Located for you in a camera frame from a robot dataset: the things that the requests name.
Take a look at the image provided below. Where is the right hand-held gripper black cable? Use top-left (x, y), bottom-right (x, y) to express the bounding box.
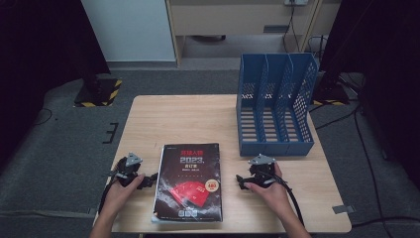
top-left (263, 170), bottom-right (305, 226)

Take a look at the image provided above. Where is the black power cable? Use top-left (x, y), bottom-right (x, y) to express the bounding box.
top-left (281, 4), bottom-right (302, 54)

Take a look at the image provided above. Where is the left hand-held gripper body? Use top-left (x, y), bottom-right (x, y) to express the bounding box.
top-left (112, 152), bottom-right (147, 188)

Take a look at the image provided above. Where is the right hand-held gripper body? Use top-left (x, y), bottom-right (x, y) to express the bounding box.
top-left (248, 153), bottom-right (276, 188)

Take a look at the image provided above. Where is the black yellow striped stand base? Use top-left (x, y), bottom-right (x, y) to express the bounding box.
top-left (72, 77), bottom-right (123, 108)
top-left (311, 73), bottom-right (351, 107)

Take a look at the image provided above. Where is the black tape floor mark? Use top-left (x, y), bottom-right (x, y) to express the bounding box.
top-left (102, 122), bottom-right (119, 145)

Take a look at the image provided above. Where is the white cabinet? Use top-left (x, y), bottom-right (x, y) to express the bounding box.
top-left (80, 0), bottom-right (176, 62)

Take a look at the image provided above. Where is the blue plastic file rack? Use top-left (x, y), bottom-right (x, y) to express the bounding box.
top-left (236, 53), bottom-right (320, 157)

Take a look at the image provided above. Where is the thin black floor cable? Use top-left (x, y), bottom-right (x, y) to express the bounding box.
top-left (33, 107), bottom-right (53, 127)

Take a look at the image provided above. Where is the black and red magazine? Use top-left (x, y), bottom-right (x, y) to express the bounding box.
top-left (152, 142), bottom-right (224, 223)

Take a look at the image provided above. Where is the person's left hand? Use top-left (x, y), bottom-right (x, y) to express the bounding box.
top-left (104, 174), bottom-right (147, 216)

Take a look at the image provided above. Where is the left hand-held gripper black cable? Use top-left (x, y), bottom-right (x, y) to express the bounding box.
top-left (98, 165), bottom-right (121, 216)

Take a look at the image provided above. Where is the long black floor cable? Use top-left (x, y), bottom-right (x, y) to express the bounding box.
top-left (351, 105), bottom-right (420, 238)

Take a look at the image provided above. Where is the hand-held gripper black cable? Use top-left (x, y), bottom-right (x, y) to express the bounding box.
top-left (263, 170), bottom-right (305, 226)
top-left (98, 165), bottom-right (121, 216)

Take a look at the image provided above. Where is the black curtain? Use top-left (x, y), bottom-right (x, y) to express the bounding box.
top-left (318, 0), bottom-right (420, 181)
top-left (0, 0), bottom-right (111, 167)

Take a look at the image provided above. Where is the person's right hand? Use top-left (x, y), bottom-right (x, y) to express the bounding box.
top-left (244, 162), bottom-right (291, 217)

